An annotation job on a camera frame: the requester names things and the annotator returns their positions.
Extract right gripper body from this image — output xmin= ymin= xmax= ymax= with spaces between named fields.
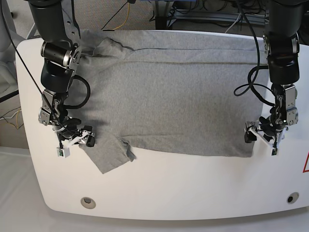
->
xmin=56 ymin=126 xmax=95 ymax=158

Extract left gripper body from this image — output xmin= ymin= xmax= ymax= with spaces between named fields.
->
xmin=244 ymin=121 xmax=286 ymax=156

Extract grey T-shirt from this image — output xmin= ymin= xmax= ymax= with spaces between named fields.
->
xmin=78 ymin=30 xmax=263 ymax=173

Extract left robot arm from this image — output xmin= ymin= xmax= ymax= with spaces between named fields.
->
xmin=243 ymin=0 xmax=309 ymax=156

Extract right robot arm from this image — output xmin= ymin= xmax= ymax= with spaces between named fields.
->
xmin=28 ymin=0 xmax=95 ymax=158

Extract left table grommet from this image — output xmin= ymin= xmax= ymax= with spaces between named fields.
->
xmin=81 ymin=197 xmax=96 ymax=209

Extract table grommet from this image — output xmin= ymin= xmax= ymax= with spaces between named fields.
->
xmin=81 ymin=197 xmax=96 ymax=209
xmin=287 ymin=192 xmax=299 ymax=204

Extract right table grommet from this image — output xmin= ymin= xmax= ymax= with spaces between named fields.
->
xmin=287 ymin=192 xmax=299 ymax=204

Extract black table leg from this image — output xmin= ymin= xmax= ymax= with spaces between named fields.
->
xmin=151 ymin=0 xmax=175 ymax=30

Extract white cable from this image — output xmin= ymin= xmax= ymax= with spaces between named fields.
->
xmin=224 ymin=12 xmax=243 ymax=34

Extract yellow cable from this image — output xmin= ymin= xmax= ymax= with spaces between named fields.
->
xmin=110 ymin=3 xmax=131 ymax=32

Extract tangled black cables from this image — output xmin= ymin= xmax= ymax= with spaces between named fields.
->
xmin=149 ymin=0 xmax=242 ymax=27

